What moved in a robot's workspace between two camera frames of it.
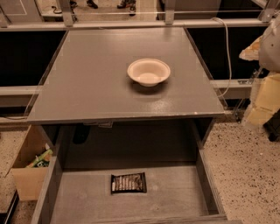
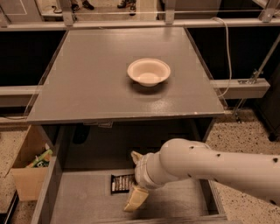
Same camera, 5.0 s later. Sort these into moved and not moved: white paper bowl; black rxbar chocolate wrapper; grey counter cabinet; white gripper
Moved: white gripper
Not moved: black rxbar chocolate wrapper; white paper bowl; grey counter cabinet
